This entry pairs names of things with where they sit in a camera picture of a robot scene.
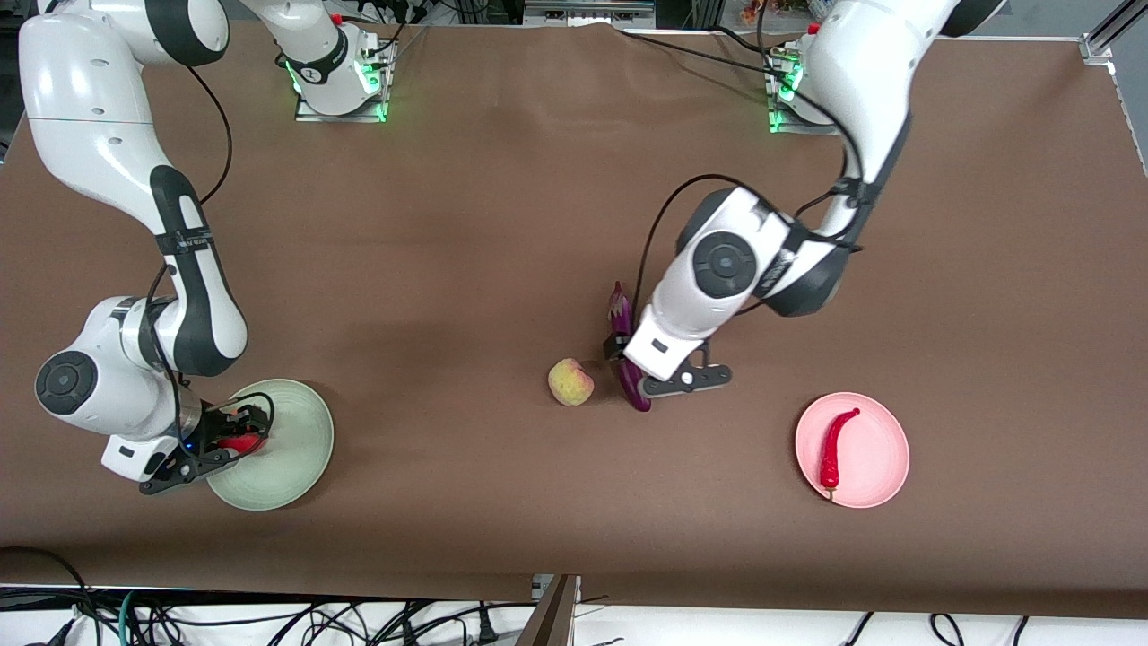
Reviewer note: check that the pink plate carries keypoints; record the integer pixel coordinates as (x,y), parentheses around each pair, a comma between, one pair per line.
(879,458)

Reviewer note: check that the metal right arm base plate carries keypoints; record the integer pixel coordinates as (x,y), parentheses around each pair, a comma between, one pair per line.
(341,117)

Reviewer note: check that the pale green plate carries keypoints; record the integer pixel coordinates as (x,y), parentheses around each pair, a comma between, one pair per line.
(287,467)

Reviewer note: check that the red round fruit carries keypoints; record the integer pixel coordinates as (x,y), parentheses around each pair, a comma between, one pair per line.
(240,443)

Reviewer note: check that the yellow pink peach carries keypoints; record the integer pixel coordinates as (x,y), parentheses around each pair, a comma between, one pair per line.
(570,382)

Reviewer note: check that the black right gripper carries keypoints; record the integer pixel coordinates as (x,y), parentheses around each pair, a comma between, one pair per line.
(213,429)

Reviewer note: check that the brown table cover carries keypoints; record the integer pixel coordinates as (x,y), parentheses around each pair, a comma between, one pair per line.
(493,224)

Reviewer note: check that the orange objects behind table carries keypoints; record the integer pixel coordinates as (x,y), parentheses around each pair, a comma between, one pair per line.
(753,11)

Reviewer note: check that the aluminium corner profile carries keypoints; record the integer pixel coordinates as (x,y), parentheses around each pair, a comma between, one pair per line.
(1108,31)

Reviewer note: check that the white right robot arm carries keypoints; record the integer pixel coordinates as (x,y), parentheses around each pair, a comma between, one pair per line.
(90,90)

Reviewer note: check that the long purple eggplant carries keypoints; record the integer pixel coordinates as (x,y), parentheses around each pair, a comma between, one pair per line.
(619,309)

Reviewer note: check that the red chili pepper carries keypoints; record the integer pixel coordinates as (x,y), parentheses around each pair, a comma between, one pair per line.
(832,458)

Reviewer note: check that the grey support beam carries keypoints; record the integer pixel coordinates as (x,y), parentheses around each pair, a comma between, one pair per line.
(552,619)

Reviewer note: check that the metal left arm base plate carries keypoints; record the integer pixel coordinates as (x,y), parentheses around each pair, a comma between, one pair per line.
(798,126)

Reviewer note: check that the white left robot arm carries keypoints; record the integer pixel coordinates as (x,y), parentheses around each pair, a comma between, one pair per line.
(861,72)

